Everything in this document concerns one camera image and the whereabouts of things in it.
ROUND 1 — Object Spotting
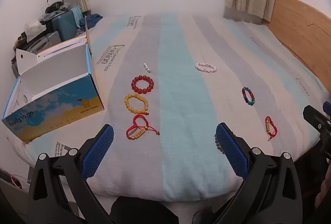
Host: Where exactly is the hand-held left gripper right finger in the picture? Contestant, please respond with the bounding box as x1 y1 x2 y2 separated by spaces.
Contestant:
215 123 303 224

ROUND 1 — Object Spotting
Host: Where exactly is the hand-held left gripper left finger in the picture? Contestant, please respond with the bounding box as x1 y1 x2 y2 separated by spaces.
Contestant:
27 124 114 224

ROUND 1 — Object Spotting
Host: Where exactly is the red cord bracelet gold plate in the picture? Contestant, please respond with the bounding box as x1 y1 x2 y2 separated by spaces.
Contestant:
126 124 160 141

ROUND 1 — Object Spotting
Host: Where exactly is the multicolour bead bracelet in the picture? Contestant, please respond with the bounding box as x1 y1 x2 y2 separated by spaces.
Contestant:
242 87 255 107

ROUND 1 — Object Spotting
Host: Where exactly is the yellow bead bracelet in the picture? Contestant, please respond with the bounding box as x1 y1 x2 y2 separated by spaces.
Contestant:
124 93 149 113

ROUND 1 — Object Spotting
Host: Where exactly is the blue and yellow cardboard box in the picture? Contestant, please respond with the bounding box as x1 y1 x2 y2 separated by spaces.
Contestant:
2 16 105 142

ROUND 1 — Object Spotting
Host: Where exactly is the red bead bracelet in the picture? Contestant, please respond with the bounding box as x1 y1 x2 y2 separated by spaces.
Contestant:
131 75 154 94

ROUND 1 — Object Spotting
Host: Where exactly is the person's right hand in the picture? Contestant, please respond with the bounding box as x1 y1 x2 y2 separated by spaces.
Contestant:
315 162 331 210

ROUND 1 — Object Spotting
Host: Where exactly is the person's dark clothing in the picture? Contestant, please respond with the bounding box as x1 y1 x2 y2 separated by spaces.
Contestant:
109 197 216 224

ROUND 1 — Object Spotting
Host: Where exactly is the striped bed sheet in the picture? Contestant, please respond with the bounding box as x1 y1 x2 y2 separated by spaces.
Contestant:
14 13 331 202

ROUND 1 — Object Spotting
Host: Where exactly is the wooden headboard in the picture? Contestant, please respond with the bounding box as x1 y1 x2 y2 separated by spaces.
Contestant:
262 0 331 94

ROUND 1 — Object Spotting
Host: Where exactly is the grey suitcase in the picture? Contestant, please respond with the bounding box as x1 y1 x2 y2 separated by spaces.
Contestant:
26 31 61 53

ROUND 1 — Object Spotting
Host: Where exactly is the teal suitcase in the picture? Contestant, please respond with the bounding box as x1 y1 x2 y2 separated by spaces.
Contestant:
52 10 81 42

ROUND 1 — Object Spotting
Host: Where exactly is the dark blue cloth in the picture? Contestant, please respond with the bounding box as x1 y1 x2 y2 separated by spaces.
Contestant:
86 14 103 29

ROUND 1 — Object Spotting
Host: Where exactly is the white plastic bag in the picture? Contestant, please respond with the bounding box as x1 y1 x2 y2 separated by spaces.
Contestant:
24 19 47 40

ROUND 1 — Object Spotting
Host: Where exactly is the pile of dark clothes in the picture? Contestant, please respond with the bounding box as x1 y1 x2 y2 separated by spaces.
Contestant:
40 1 72 23

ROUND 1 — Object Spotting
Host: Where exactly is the brown bead bracelet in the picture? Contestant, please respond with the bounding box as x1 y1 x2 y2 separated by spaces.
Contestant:
214 133 226 154

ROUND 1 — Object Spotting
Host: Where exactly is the red cord bracelet gold tube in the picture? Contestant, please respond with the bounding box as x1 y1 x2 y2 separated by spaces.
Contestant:
264 116 279 141

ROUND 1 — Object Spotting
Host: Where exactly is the red cord loop bracelet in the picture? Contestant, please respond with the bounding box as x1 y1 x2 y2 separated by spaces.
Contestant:
133 112 150 129

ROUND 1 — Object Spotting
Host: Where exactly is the pink bead bracelet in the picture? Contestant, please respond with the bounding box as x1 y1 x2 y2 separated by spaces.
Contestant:
195 62 217 73

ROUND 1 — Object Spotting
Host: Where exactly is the red cable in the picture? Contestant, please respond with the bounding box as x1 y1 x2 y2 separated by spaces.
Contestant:
5 173 25 189

